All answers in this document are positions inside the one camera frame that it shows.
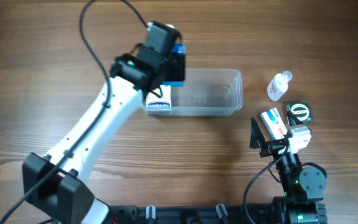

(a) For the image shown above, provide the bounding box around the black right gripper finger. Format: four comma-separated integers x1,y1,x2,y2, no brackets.
287,111,303,126
250,117,266,149

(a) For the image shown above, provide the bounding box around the white Panadol caplets box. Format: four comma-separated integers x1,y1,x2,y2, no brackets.
260,108,287,140

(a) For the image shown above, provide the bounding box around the white Hansaplast plaster box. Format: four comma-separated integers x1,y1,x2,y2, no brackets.
145,85,172,110

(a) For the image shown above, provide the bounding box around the blue VapoDrops box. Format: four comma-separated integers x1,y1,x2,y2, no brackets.
163,43,186,86

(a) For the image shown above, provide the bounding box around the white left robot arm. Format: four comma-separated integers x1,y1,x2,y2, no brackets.
22,44,186,223

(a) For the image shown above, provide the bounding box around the clear plastic container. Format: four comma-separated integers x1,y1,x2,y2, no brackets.
140,68,242,116

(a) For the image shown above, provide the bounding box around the green balm box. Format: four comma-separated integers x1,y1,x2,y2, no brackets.
286,102,312,123

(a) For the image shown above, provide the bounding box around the white dropper bottle clear cap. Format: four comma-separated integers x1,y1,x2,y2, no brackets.
267,71,293,101

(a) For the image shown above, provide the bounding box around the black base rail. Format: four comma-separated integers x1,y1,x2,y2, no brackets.
107,203,328,224

